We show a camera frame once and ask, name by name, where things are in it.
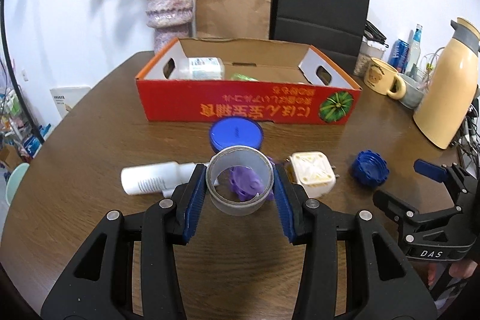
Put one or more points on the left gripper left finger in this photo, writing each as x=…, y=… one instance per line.
x=126, y=268

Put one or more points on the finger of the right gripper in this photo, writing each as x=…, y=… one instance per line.
x=458, y=182
x=394, y=208

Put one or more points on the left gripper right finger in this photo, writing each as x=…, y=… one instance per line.
x=352, y=267

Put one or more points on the blue ribbed cap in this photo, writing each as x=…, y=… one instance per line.
x=369, y=169

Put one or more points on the clear tape roll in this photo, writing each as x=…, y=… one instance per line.
x=217, y=179

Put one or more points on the white square plastic jar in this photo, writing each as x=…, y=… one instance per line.
x=200, y=68

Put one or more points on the right hand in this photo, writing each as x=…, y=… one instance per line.
x=463, y=269

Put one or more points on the cream thermos jug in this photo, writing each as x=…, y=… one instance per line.
x=452, y=88

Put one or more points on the grey ceramic cup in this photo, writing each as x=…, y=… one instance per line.
x=413, y=95

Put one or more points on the white power adapter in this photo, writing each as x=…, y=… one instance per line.
x=313, y=172

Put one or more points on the white tube bottle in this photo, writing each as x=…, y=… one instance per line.
x=155, y=178

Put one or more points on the yellow bear mug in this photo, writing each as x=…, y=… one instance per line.
x=384, y=79

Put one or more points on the blue soda can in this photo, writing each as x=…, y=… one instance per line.
x=398, y=55

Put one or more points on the clear glass bottle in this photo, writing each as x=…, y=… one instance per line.
x=414, y=52

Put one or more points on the jar of grains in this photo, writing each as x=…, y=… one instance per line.
x=368, y=49

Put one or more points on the blue round lid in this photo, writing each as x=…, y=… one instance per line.
x=232, y=131

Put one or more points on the orange cardboard box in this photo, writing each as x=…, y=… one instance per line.
x=295, y=84

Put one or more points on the black paper bag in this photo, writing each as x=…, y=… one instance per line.
x=335, y=27

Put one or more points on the pink textured vase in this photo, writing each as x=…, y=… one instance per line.
x=170, y=19

